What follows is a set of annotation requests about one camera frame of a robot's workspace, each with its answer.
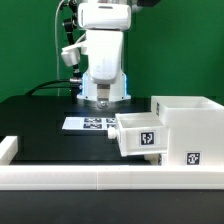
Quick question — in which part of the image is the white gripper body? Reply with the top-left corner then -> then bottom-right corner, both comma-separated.
78,3 -> 131,84

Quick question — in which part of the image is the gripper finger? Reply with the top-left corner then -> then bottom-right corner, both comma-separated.
97,84 -> 110,109

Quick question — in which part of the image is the white drawer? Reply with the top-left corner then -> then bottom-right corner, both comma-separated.
108,112 -> 169,157
144,154 -> 162,165

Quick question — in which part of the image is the white drawer cabinet box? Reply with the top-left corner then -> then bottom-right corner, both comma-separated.
151,96 -> 224,166

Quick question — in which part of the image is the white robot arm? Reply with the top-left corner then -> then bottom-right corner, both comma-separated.
61,0 -> 161,108

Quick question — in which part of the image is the marker tag sheet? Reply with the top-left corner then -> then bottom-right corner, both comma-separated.
62,117 -> 116,130

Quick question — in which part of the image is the black cable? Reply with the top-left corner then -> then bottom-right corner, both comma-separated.
23,78 -> 83,97

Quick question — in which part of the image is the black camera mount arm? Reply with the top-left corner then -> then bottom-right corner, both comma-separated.
62,0 -> 82,78

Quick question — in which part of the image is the grey cable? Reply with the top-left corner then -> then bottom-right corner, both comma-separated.
54,0 -> 65,88

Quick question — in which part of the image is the white U-shaped fence frame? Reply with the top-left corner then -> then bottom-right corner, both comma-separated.
0,136 -> 224,190

